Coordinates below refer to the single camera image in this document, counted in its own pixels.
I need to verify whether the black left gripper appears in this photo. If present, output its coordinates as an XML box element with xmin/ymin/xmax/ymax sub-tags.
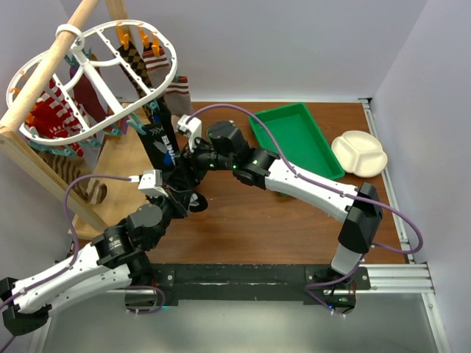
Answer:
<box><xmin>146</xmin><ymin>184</ymin><xmax>194</xmax><ymax>249</ymax></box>

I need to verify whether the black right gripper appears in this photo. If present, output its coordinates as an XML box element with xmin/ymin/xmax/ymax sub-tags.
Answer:
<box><xmin>168</xmin><ymin>131</ymin><xmax>236</xmax><ymax>188</ymax></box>

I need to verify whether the black white striped sock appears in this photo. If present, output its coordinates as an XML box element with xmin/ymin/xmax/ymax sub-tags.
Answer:
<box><xmin>161</xmin><ymin>106</ymin><xmax>208</xmax><ymax>214</ymax></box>

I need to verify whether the black blue logo sock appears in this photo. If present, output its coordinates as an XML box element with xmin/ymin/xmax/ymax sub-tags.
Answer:
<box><xmin>139</xmin><ymin>103</ymin><xmax>184</xmax><ymax>186</ymax></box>

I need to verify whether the grey red striped sock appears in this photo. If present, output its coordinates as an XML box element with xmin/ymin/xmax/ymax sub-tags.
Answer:
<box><xmin>142</xmin><ymin>47</ymin><xmax>171</xmax><ymax>88</ymax></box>
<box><xmin>164</xmin><ymin>76</ymin><xmax>194</xmax><ymax>117</ymax></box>

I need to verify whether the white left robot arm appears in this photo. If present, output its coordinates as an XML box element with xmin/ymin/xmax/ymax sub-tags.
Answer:
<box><xmin>1</xmin><ymin>190</ymin><xmax>199</xmax><ymax>336</ymax></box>

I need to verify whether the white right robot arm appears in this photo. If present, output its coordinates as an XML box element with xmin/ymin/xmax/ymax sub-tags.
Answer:
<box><xmin>177</xmin><ymin>116</ymin><xmax>383</xmax><ymax>289</ymax></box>

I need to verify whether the white oval sock hanger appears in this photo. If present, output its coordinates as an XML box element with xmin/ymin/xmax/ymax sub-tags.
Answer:
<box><xmin>1</xmin><ymin>20</ymin><xmax>178</xmax><ymax>146</ymax></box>

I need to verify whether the green plastic tray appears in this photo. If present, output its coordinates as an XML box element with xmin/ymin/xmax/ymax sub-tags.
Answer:
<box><xmin>249</xmin><ymin>103</ymin><xmax>345</xmax><ymax>180</ymax></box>

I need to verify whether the brown yellow argyle sock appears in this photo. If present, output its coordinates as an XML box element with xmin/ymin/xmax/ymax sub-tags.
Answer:
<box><xmin>118</xmin><ymin>43</ymin><xmax>153</xmax><ymax>98</ymax></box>

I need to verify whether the maroon purple sock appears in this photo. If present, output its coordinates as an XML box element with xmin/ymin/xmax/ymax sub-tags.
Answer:
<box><xmin>73</xmin><ymin>74</ymin><xmax>107</xmax><ymax>123</ymax></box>

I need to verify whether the red white striped sock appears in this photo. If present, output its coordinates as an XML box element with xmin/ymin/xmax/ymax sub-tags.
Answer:
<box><xmin>25</xmin><ymin>79</ymin><xmax>84</xmax><ymax>157</ymax></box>

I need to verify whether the cream divided plate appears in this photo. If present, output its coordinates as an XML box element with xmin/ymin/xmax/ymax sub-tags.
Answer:
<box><xmin>331</xmin><ymin>130</ymin><xmax>388</xmax><ymax>178</ymax></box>

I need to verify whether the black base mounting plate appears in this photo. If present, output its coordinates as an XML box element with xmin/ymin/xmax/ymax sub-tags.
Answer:
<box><xmin>152</xmin><ymin>263</ymin><xmax>371</xmax><ymax>310</ymax></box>

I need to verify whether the wooden drying rack frame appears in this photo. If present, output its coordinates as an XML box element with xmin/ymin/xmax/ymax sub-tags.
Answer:
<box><xmin>0</xmin><ymin>0</ymin><xmax>163</xmax><ymax>240</ymax></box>

